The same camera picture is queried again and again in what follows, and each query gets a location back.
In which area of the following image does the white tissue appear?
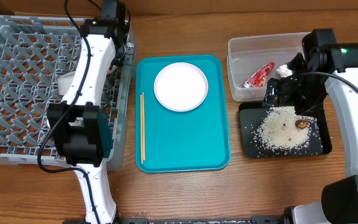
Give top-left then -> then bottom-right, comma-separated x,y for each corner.
276,64 -> 293,78

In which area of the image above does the brown food scrap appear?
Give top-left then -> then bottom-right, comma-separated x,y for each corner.
295,119 -> 309,129

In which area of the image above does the red snack wrapper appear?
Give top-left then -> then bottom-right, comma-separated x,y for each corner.
243,61 -> 275,88

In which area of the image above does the white rice pile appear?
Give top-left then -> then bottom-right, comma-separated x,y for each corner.
250,106 -> 320,157

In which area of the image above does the grey small bowl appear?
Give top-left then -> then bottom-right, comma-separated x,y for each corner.
57,71 -> 75,96

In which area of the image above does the large white plate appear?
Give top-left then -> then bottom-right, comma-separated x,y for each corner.
154,62 -> 209,112

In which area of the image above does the pink bowl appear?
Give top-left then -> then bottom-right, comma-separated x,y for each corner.
107,65 -> 117,74

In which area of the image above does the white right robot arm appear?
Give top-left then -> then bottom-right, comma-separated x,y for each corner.
263,29 -> 358,223

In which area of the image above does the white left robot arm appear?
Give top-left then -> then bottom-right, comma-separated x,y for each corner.
46,1 -> 135,223

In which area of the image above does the black waste tray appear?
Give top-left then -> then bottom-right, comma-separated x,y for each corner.
239,101 -> 333,158

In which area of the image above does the grey dishwasher rack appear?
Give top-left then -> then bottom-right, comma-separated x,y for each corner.
0,14 -> 138,171

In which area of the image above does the clear plastic bin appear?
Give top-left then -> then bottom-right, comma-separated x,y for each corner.
227,32 -> 306,101

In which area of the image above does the teal serving tray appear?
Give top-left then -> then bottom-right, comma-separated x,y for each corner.
135,55 -> 231,173

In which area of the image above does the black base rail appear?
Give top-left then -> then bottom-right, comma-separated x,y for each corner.
62,209 -> 291,224

